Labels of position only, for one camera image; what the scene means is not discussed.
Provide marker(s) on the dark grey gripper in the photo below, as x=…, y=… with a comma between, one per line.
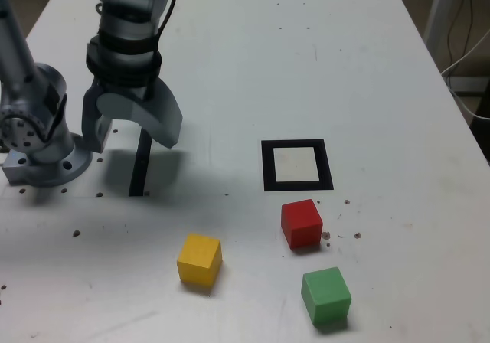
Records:
x=130, y=92

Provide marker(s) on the yellow cube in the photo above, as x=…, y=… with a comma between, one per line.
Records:
x=199, y=257

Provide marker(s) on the red cube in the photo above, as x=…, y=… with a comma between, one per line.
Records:
x=300, y=224

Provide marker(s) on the green cube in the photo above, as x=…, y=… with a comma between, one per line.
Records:
x=325, y=295

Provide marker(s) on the black tape square outline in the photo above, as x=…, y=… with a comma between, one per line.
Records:
x=268, y=167

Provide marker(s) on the black tape strip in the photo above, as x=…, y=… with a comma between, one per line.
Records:
x=138, y=174

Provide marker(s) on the white frame post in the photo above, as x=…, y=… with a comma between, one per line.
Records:
x=440, y=6

